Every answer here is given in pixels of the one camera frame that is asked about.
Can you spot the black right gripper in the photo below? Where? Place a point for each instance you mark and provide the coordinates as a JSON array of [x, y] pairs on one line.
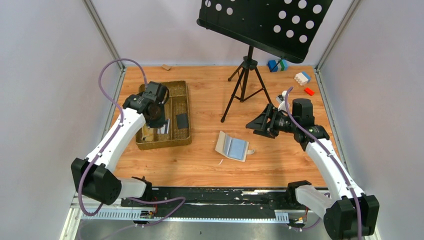
[[263, 127]]

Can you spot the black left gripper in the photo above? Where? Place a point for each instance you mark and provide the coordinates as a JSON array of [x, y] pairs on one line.
[[160, 123]]

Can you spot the beige leather card holder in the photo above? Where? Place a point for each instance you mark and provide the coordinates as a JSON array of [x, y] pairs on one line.
[[233, 148]]

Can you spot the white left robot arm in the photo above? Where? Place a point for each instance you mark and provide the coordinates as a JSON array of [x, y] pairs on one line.
[[93, 175]]

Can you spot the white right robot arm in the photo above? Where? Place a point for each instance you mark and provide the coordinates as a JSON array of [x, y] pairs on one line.
[[348, 211]]

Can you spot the gold VIP card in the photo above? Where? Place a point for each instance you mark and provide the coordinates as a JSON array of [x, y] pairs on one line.
[[148, 134]]

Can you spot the black card in tray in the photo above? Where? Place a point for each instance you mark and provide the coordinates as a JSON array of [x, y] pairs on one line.
[[182, 121]]

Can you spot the woven straw divided tray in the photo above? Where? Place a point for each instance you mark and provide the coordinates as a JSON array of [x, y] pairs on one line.
[[177, 128]]

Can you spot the small wooden block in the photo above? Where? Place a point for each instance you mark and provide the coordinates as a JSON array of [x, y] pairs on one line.
[[166, 67]]

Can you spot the red toy block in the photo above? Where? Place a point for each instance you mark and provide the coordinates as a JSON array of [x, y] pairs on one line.
[[309, 91]]

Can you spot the white blue toy block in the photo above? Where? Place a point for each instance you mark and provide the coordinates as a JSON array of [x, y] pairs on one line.
[[302, 78]]

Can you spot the blue green toy block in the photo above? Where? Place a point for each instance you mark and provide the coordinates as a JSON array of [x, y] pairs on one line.
[[277, 65]]

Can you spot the black music stand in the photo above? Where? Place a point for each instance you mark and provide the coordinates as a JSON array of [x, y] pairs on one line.
[[283, 28]]

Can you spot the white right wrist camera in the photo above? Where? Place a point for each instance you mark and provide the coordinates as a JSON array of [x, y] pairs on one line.
[[281, 99]]

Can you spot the white slotted cable duct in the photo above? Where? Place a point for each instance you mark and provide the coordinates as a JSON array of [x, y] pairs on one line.
[[279, 217]]

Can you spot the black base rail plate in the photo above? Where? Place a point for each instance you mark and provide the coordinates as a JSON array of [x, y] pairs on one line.
[[273, 198]]

